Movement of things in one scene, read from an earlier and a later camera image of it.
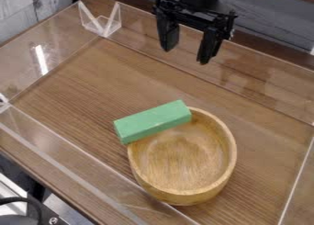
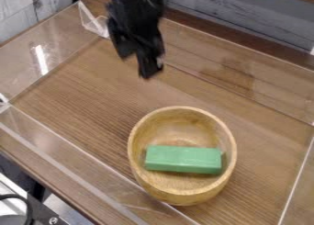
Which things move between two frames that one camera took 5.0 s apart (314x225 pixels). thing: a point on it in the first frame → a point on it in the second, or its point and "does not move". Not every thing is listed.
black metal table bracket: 49,217 does not move
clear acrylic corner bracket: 100,26 does not move
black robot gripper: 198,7 → 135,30
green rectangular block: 143,123 → 183,159
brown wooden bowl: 183,163 does not move
